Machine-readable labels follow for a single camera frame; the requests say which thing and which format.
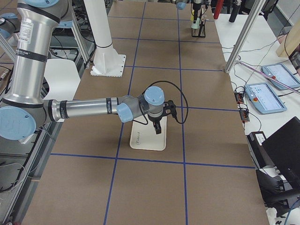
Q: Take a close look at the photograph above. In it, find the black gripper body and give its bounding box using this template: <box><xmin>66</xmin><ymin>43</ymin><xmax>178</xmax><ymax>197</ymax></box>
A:
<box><xmin>150</xmin><ymin>116</ymin><xmax>162</xmax><ymax>128</ymax></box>
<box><xmin>192</xmin><ymin>0</ymin><xmax>203</xmax><ymax>12</ymax></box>

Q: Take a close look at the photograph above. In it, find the black wire cup rack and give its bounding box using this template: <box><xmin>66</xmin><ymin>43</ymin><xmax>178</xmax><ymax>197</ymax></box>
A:
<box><xmin>191</xmin><ymin>15</ymin><xmax>206</xmax><ymax>38</ymax></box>

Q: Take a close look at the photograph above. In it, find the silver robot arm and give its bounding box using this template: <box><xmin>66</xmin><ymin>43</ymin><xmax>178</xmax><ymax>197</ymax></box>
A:
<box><xmin>174</xmin><ymin>0</ymin><xmax>204</xmax><ymax>12</ymax></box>
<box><xmin>0</xmin><ymin>0</ymin><xmax>166</xmax><ymax>140</ymax></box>

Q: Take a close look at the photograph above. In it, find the black power box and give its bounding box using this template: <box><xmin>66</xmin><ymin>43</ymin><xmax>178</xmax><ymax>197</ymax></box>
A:
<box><xmin>247</xmin><ymin>131</ymin><xmax>275</xmax><ymax>169</ymax></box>

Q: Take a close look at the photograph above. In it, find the near blue teach pendant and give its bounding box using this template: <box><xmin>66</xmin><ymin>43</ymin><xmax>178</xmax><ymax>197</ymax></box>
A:
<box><xmin>245</xmin><ymin>82</ymin><xmax>287</xmax><ymax>114</ymax></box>

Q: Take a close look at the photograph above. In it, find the far blue teach pendant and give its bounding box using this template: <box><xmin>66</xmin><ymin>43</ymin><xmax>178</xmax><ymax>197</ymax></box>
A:
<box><xmin>261</xmin><ymin>63</ymin><xmax>300</xmax><ymax>89</ymax></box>

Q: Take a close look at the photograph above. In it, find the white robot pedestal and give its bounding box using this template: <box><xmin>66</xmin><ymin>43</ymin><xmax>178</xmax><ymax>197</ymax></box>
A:
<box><xmin>84</xmin><ymin>0</ymin><xmax>126</xmax><ymax>77</ymax></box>

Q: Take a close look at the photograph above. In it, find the black bottle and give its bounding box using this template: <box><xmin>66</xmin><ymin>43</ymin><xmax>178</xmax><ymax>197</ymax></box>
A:
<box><xmin>229</xmin><ymin>0</ymin><xmax>242</xmax><ymax>23</ymax></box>

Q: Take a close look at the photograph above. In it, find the white chair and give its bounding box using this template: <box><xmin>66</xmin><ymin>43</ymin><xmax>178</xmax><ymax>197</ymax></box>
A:
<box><xmin>44</xmin><ymin>59</ymin><xmax>80</xmax><ymax>101</ymax></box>

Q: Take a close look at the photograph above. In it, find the blue teach pendant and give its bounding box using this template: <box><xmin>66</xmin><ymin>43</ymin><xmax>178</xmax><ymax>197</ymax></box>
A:
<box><xmin>261</xmin><ymin>63</ymin><xmax>300</xmax><ymax>89</ymax></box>
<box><xmin>245</xmin><ymin>82</ymin><xmax>287</xmax><ymax>114</ymax></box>

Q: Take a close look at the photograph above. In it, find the white cartoon serving tray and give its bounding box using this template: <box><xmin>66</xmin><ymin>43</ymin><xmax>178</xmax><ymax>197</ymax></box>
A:
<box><xmin>130</xmin><ymin>117</ymin><xmax>167</xmax><ymax>151</ymax></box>

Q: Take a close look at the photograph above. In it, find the aluminium frame post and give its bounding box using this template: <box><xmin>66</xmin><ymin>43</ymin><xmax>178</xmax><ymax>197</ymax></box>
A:
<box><xmin>224</xmin><ymin>0</ymin><xmax>278</xmax><ymax>73</ymax></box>

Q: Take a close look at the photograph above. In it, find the light green cup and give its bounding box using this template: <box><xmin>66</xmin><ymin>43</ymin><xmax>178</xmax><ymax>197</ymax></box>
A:
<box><xmin>191</xmin><ymin>18</ymin><xmax>200</xmax><ymax>30</ymax></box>

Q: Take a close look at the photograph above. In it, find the red bottle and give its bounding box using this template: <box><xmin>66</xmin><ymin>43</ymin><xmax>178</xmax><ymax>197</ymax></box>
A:
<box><xmin>213</xmin><ymin>0</ymin><xmax>224</xmax><ymax>20</ymax></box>

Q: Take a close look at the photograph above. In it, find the black laptop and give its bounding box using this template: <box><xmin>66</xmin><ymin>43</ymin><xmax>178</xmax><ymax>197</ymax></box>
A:
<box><xmin>262</xmin><ymin>116</ymin><xmax>300</xmax><ymax>189</ymax></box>

